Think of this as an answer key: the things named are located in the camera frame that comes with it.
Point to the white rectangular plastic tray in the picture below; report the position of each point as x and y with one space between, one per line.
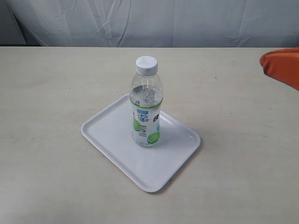
150 168

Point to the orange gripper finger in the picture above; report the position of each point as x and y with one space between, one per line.
282 65

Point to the white wrinkled backdrop cloth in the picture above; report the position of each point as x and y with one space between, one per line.
159 23

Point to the clear green-labelled drink bottle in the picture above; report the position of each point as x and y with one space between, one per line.
146 96

